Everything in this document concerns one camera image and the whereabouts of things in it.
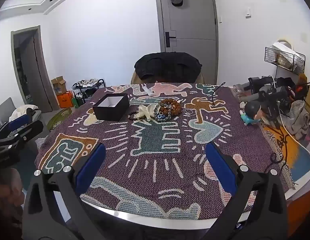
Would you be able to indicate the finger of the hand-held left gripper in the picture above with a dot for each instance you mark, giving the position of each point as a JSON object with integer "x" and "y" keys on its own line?
{"x": 24, "y": 133}
{"x": 19, "y": 121}

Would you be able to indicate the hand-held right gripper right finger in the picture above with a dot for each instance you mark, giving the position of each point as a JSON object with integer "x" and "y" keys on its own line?
{"x": 220, "y": 166}

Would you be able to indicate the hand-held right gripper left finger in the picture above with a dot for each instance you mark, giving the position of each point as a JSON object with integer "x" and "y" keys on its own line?
{"x": 91, "y": 168}

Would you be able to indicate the black jewelry box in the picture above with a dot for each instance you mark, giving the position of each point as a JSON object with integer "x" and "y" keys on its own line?
{"x": 111, "y": 110}

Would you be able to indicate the person's left hand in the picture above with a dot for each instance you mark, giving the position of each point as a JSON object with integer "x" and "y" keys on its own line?
{"x": 8, "y": 195}

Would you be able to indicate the white cloth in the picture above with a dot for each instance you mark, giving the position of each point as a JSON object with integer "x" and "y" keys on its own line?
{"x": 22, "y": 111}

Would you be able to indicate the grey chair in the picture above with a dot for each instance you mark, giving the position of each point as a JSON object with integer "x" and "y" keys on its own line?
{"x": 3, "y": 112}

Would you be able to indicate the orange box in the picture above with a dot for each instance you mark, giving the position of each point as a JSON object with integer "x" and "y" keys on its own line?
{"x": 65, "y": 100}

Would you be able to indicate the dark open doorway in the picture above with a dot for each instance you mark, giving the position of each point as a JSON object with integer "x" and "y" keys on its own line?
{"x": 27, "y": 70}

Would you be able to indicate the cardboard box with blue print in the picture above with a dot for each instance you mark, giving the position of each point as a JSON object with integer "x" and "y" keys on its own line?
{"x": 58, "y": 85}

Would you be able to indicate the printed woven blanket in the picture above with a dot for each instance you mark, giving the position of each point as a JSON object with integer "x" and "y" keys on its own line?
{"x": 155, "y": 160}

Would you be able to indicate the toy figurine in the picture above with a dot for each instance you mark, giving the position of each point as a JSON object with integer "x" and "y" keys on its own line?
{"x": 252, "y": 110}

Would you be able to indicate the orange patterned mat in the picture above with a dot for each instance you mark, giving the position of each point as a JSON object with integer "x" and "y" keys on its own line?
{"x": 292, "y": 152}

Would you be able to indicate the black shoe rack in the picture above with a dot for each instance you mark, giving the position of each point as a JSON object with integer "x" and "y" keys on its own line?
{"x": 88, "y": 88}

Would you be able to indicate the white fabric piece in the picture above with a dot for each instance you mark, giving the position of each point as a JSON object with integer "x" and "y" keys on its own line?
{"x": 146, "y": 112}

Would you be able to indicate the black equipment pile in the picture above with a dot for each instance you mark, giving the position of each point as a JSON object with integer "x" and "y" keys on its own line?
{"x": 272, "y": 97}

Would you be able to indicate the grey cloth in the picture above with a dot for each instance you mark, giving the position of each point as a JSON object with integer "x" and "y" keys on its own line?
{"x": 298, "y": 120}

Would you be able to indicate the white paper strip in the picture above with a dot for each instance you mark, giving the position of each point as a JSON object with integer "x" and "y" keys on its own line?
{"x": 148, "y": 91}

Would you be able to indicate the tan chair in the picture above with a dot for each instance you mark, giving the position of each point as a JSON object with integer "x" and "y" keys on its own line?
{"x": 133, "y": 78}

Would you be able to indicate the black jacket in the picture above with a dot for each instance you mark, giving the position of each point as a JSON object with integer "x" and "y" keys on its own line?
{"x": 167, "y": 65}

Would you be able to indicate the white bag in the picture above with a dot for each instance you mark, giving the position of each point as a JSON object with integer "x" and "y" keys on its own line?
{"x": 286, "y": 47}

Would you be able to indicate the grey door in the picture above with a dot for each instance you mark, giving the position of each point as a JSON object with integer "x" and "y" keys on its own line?
{"x": 190, "y": 22}

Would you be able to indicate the small white wall switch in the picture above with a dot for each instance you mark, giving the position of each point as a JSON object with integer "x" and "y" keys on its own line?
{"x": 220, "y": 19}

